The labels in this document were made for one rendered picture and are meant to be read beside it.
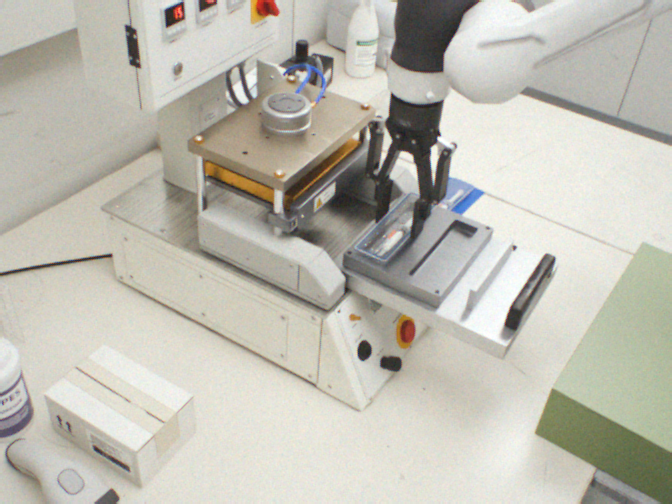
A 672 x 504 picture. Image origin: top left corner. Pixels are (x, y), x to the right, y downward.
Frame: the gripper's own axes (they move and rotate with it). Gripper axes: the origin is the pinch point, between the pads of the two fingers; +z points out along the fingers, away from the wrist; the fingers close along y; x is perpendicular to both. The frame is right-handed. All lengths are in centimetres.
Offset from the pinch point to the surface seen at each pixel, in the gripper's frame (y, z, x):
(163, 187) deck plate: -43.5, 9.9, -7.4
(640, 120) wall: 3, 93, 237
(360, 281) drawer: 0.0, 6.6, -11.3
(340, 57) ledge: -61, 24, 82
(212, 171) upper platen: -28.7, -1.4, -10.8
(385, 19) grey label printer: -49, 10, 83
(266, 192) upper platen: -18.1, -1.8, -10.7
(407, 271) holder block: 6.0, 3.7, -8.1
